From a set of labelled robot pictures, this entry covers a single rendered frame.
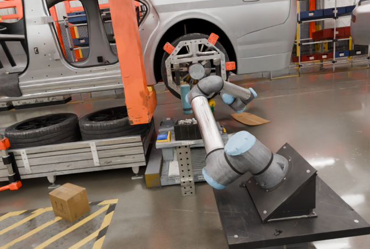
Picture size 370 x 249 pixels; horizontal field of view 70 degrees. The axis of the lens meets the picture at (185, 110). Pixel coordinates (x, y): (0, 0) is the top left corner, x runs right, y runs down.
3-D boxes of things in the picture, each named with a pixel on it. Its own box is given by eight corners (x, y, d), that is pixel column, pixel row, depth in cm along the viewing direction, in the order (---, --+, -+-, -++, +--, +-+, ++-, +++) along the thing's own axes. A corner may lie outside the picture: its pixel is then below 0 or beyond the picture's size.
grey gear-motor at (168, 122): (181, 144, 277) (178, 112, 269) (182, 161, 237) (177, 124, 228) (164, 146, 278) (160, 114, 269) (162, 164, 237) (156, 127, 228)
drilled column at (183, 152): (194, 188, 208) (189, 137, 197) (195, 195, 198) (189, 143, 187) (182, 189, 208) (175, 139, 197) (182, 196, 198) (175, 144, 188)
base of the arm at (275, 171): (294, 169, 123) (279, 156, 122) (265, 195, 128) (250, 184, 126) (280, 151, 142) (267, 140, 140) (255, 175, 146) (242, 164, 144)
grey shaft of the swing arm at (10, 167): (23, 186, 233) (7, 133, 220) (19, 189, 228) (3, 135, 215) (13, 187, 233) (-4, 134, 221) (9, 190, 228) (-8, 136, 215)
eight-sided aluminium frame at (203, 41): (226, 94, 254) (222, 36, 240) (227, 96, 248) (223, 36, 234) (170, 101, 255) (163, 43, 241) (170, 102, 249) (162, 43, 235)
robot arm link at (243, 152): (273, 162, 123) (246, 139, 120) (246, 181, 130) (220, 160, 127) (269, 144, 136) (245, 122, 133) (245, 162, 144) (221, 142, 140)
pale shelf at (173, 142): (214, 133, 200) (213, 129, 199) (217, 141, 184) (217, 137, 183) (158, 140, 201) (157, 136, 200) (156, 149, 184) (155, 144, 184)
